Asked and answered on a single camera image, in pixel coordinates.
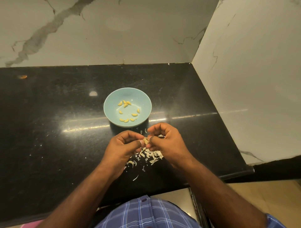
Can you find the person's right forearm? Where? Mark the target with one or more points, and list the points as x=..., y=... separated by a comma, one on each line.
x=223, y=199

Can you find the person's left forearm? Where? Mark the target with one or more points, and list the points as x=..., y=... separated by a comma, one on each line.
x=75, y=205

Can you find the black cabinet trim strip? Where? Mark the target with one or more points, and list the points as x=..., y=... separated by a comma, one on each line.
x=200, y=211

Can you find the small orange scrap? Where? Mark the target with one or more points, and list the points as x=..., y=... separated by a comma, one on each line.
x=22, y=76

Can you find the person's right hand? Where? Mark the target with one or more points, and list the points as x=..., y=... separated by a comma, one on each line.
x=173, y=144

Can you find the cluster of peeled garlic cloves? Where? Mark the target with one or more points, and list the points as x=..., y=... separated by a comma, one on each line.
x=124, y=103

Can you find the light blue bowl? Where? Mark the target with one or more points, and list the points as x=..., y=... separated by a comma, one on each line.
x=143, y=119

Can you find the small garlic clove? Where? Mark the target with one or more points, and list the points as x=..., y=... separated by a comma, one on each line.
x=146, y=140

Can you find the blue plaid shirt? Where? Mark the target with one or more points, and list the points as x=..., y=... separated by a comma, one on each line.
x=148, y=217

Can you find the person's left hand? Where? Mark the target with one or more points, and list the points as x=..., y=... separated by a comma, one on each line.
x=118, y=151

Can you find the pink plastic bucket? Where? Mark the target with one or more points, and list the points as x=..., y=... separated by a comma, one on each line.
x=31, y=224

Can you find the pile of garlic skins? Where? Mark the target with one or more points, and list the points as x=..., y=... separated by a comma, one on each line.
x=150, y=157

